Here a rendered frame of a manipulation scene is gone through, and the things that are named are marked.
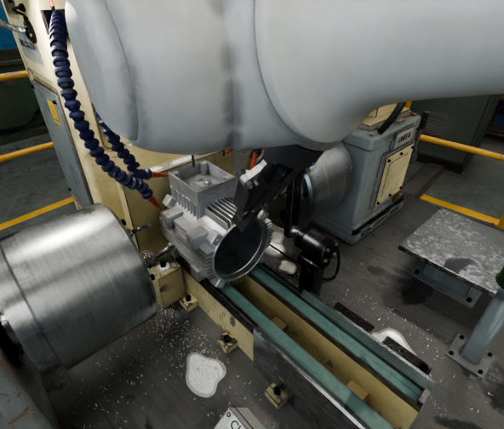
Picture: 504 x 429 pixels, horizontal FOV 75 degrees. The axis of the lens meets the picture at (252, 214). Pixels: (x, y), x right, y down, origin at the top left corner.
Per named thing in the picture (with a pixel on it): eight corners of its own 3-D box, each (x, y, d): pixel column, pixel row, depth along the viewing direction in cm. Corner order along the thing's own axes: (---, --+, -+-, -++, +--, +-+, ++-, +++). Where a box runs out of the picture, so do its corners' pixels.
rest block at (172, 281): (152, 296, 89) (144, 263, 82) (174, 283, 93) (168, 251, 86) (163, 309, 85) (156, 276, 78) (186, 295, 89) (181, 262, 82)
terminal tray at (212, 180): (170, 199, 78) (166, 172, 74) (208, 185, 84) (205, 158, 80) (198, 221, 70) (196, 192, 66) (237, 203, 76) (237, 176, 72)
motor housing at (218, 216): (164, 255, 84) (151, 191, 73) (224, 226, 95) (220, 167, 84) (209, 302, 72) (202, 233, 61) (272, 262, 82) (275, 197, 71)
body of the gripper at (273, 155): (307, 95, 41) (277, 145, 48) (257, 109, 36) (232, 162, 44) (346, 139, 39) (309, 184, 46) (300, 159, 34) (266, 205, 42)
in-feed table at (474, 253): (388, 276, 95) (398, 244, 88) (429, 237, 110) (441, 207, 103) (479, 328, 80) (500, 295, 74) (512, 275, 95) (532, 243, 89)
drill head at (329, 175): (224, 218, 99) (219, 139, 85) (311, 175, 122) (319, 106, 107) (285, 260, 84) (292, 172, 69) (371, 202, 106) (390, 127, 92)
